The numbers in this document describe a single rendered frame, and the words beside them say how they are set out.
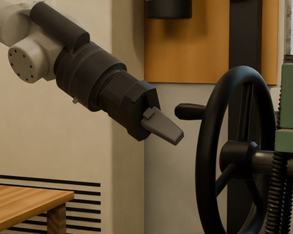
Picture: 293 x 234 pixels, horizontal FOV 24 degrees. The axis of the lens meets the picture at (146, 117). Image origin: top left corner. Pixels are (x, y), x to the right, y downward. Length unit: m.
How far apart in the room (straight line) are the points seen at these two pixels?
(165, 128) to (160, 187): 1.51
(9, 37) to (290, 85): 0.46
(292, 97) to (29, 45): 0.39
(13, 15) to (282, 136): 0.47
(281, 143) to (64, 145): 1.40
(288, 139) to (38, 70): 0.38
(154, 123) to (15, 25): 0.30
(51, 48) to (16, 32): 0.12
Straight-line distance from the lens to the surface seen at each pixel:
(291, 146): 0.93
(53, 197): 2.09
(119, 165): 2.26
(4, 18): 1.11
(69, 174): 2.27
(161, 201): 2.48
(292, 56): 1.00
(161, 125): 0.97
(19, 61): 1.05
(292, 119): 0.95
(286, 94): 0.95
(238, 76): 0.99
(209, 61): 2.34
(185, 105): 0.97
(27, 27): 1.14
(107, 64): 0.99
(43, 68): 1.03
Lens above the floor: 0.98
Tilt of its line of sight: 6 degrees down
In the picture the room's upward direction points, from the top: straight up
